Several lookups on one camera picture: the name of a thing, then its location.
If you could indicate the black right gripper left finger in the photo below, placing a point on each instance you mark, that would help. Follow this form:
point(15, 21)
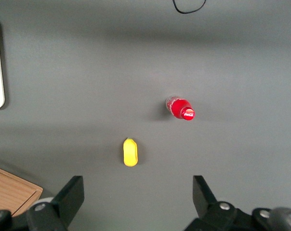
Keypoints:
point(69, 197)

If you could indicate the yellow lemon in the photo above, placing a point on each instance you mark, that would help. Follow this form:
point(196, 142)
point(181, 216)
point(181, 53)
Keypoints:
point(130, 152)

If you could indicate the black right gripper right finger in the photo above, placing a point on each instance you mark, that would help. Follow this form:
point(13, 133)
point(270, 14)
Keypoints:
point(203, 195)

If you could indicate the red cola bottle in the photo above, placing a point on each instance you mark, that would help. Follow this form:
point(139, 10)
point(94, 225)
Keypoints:
point(180, 109)

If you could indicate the wooden two-drawer cabinet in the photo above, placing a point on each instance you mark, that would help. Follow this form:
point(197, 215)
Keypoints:
point(10, 190)

